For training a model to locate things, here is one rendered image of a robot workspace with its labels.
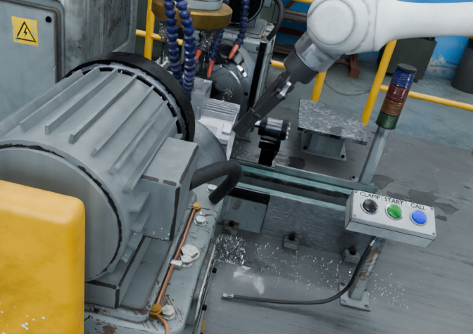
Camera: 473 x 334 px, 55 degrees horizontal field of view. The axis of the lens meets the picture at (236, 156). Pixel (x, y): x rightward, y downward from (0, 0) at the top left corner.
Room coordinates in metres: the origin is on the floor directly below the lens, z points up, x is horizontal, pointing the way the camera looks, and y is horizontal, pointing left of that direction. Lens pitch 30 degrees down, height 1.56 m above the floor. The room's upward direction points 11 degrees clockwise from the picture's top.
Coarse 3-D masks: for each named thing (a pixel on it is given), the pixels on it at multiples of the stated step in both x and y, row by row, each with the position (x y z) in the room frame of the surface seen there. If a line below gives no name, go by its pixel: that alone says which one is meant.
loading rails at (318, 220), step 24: (264, 168) 1.09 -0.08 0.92; (288, 168) 1.10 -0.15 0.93; (240, 192) 0.96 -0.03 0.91; (264, 192) 0.96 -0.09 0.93; (288, 192) 1.06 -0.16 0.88; (312, 192) 1.05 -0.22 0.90; (336, 192) 1.05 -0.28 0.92; (240, 216) 0.96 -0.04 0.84; (264, 216) 0.96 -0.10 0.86; (288, 216) 0.95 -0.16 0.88; (312, 216) 0.95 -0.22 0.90; (336, 216) 0.94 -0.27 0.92; (288, 240) 0.93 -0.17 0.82; (312, 240) 0.94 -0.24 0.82; (336, 240) 0.94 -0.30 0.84; (360, 240) 0.94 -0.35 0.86
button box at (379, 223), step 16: (352, 192) 0.81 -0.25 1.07; (352, 208) 0.77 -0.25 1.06; (384, 208) 0.78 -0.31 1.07; (416, 208) 0.79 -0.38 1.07; (432, 208) 0.80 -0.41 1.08; (352, 224) 0.76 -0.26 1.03; (368, 224) 0.75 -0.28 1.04; (384, 224) 0.75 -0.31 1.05; (400, 224) 0.75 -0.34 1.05; (416, 224) 0.76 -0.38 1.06; (432, 224) 0.77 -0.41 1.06; (400, 240) 0.76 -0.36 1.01; (416, 240) 0.75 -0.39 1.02
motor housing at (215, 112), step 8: (208, 104) 1.03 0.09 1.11; (216, 104) 1.04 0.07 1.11; (224, 104) 1.04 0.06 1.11; (232, 104) 1.05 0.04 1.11; (208, 112) 1.00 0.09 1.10; (216, 112) 1.00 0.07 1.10; (224, 112) 1.01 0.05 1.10; (232, 112) 1.02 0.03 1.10; (200, 120) 0.99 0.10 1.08; (208, 120) 0.99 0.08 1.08; (216, 120) 1.00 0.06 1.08; (224, 120) 1.00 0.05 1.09; (232, 120) 1.00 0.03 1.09; (216, 136) 0.97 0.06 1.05; (224, 136) 0.97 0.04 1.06; (232, 136) 1.11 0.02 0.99; (224, 144) 0.96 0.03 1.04; (232, 144) 1.10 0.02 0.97
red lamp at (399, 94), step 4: (392, 84) 1.30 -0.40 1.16; (388, 88) 1.32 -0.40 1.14; (392, 88) 1.30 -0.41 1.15; (396, 88) 1.29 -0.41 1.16; (400, 88) 1.29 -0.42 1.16; (404, 88) 1.29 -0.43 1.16; (408, 88) 1.29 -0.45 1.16; (388, 92) 1.31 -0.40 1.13; (392, 92) 1.29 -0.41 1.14; (396, 92) 1.29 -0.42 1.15; (400, 92) 1.29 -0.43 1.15; (404, 92) 1.29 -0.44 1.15; (408, 92) 1.30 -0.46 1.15; (388, 96) 1.30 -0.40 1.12; (392, 96) 1.29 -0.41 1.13; (396, 96) 1.29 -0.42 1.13; (400, 96) 1.29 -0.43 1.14; (404, 96) 1.29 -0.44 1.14; (396, 100) 1.29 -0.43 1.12; (400, 100) 1.29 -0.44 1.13; (404, 100) 1.29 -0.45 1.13
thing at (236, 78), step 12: (228, 48) 1.33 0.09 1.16; (240, 48) 1.39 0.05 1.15; (216, 60) 1.25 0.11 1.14; (228, 60) 1.25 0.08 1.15; (240, 60) 1.29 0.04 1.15; (252, 60) 1.39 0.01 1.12; (204, 72) 1.25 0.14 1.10; (216, 72) 1.25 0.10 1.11; (228, 72) 1.25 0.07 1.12; (240, 72) 1.25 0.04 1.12; (252, 72) 1.33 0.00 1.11; (216, 84) 1.25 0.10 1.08; (228, 84) 1.25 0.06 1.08; (240, 84) 1.25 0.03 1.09; (216, 96) 1.25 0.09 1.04; (228, 96) 1.21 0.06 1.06; (240, 96) 1.24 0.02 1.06; (240, 108) 1.25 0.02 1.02
